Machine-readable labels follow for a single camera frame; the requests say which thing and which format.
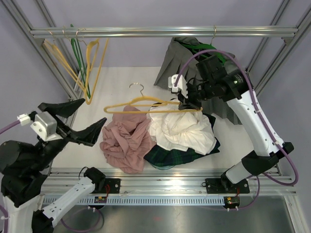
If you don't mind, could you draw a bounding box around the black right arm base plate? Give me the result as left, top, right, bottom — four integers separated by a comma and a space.
202, 178, 250, 194

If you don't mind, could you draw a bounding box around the yellow hanger of pink skirt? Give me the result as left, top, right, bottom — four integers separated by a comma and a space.
104, 83, 203, 114

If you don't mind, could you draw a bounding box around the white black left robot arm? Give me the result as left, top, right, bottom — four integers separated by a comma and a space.
0, 99, 106, 233

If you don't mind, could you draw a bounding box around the white skirt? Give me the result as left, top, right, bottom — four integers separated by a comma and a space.
148, 104, 217, 155

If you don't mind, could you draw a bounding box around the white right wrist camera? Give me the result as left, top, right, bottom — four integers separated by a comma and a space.
168, 74, 188, 98

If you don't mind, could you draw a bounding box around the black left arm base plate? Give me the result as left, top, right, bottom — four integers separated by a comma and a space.
101, 178, 121, 194

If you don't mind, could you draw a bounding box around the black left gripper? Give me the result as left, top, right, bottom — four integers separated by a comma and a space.
31, 98, 107, 170

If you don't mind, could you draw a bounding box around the aluminium frame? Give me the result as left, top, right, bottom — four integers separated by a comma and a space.
0, 0, 311, 233

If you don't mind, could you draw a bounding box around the grey pleated skirt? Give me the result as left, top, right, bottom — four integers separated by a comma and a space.
154, 37, 241, 125

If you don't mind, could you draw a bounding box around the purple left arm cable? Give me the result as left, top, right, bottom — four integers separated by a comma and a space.
0, 120, 105, 230

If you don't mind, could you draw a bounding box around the teal plastic basin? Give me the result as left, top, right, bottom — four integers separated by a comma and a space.
149, 162, 175, 170

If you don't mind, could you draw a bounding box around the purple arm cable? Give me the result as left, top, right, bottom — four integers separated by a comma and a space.
0, 120, 105, 230
176, 50, 299, 211

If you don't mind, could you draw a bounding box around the yellow plastic hanger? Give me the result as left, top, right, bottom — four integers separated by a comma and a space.
43, 30, 86, 92

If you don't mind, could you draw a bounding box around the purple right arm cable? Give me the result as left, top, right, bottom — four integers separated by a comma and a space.
176, 50, 299, 211

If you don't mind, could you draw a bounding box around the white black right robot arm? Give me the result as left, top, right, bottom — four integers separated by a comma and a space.
169, 50, 294, 192

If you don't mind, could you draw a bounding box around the yellow hanger of white skirt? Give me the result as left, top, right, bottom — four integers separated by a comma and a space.
74, 28, 110, 105

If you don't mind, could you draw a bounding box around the pink pleated skirt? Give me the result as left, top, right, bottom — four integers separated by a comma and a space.
100, 105, 156, 174

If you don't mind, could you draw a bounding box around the green hanger of plaid skirt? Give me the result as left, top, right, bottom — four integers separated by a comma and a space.
68, 38, 91, 98

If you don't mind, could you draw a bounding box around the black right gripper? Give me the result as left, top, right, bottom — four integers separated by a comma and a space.
178, 80, 215, 111

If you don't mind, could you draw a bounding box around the green plastic hanger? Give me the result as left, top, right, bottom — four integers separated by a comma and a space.
180, 25, 226, 64

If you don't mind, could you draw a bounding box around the white slotted cable duct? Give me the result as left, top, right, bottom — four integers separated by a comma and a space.
42, 195, 225, 206

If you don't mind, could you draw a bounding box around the green navy plaid skirt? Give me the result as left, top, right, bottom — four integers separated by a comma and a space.
144, 139, 221, 166

